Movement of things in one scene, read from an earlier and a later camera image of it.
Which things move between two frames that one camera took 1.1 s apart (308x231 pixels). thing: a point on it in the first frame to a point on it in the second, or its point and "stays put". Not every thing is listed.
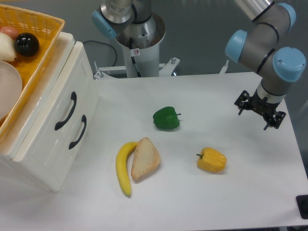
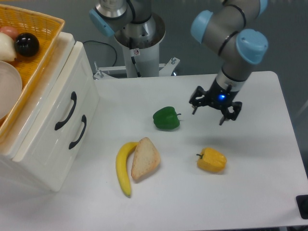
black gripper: [245, 102] to [219, 96]
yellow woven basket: [47, 29] stays put
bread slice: [146, 159] stays put
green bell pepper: [166, 118] stays put
